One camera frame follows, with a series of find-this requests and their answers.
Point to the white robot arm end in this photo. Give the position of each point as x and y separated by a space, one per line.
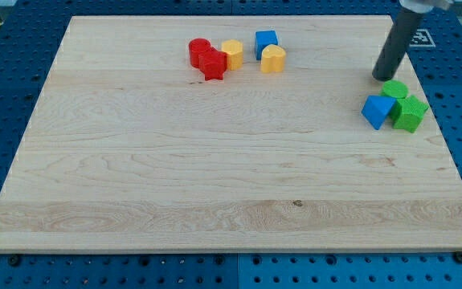
425 6

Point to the blue cube block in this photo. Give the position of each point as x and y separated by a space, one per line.
263 39

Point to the blue triangle block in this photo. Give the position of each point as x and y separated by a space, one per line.
376 109

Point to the red star block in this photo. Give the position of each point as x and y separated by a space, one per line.
213 64

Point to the yellow hexagon block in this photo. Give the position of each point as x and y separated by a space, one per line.
234 50

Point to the yellow heart block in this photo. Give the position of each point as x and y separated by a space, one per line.
272 59

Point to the wooden board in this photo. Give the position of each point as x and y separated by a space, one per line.
129 150

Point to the red cylinder block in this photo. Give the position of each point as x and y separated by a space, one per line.
196 47

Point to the green cylinder block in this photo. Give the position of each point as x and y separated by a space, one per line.
394 88

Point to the green star block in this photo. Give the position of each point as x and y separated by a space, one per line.
408 113

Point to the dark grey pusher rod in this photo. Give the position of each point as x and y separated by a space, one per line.
395 47

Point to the fiducial marker tag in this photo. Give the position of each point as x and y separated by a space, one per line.
422 38

